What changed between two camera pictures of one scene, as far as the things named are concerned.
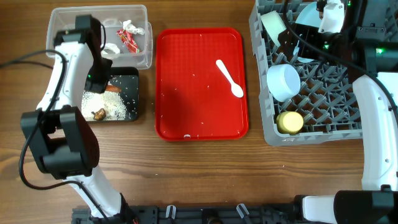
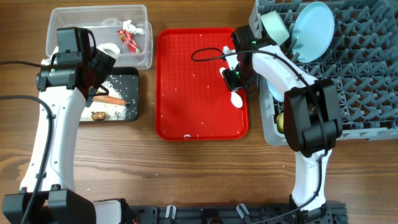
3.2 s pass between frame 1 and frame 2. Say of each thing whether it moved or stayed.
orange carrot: moved
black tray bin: stayed
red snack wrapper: stayed
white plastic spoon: moved
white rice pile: stayed
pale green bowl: stayed
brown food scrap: stayed
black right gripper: moved
